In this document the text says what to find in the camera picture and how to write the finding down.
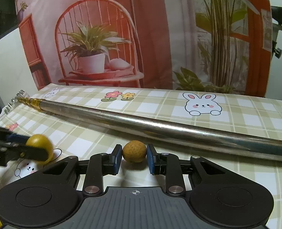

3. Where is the black exercise bike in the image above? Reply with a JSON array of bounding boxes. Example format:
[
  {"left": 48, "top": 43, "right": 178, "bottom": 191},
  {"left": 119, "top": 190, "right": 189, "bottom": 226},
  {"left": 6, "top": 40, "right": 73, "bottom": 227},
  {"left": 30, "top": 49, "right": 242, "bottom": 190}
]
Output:
[{"left": 271, "top": 6, "right": 282, "bottom": 58}]

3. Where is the brown longan fruit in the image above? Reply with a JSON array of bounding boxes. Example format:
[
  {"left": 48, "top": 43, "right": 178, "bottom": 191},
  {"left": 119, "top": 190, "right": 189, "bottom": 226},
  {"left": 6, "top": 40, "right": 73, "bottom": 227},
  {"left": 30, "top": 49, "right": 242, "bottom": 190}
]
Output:
[{"left": 122, "top": 140, "right": 147, "bottom": 163}]

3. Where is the printed room backdrop cloth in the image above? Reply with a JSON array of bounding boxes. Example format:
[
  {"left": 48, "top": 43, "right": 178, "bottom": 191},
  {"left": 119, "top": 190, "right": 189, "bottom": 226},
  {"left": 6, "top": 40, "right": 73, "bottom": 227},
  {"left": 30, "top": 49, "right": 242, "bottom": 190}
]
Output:
[{"left": 14, "top": 0, "right": 272, "bottom": 97}]

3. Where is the yellow-green plum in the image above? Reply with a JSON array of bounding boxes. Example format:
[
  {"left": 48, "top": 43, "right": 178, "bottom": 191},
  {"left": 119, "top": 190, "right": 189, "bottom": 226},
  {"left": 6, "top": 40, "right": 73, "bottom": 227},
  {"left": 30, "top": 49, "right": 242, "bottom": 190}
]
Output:
[{"left": 26, "top": 134, "right": 53, "bottom": 165}]

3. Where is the telescopic metal pole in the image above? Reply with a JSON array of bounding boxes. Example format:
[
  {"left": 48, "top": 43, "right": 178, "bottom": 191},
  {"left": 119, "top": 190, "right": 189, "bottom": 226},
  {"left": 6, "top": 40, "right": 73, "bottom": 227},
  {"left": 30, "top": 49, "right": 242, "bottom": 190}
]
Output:
[{"left": 4, "top": 90, "right": 282, "bottom": 162}]

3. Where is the checkered bunny tablecloth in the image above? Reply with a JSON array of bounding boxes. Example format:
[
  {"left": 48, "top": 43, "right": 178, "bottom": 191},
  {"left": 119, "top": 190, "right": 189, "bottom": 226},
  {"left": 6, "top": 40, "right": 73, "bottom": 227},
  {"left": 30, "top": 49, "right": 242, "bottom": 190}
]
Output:
[{"left": 0, "top": 84, "right": 282, "bottom": 228}]

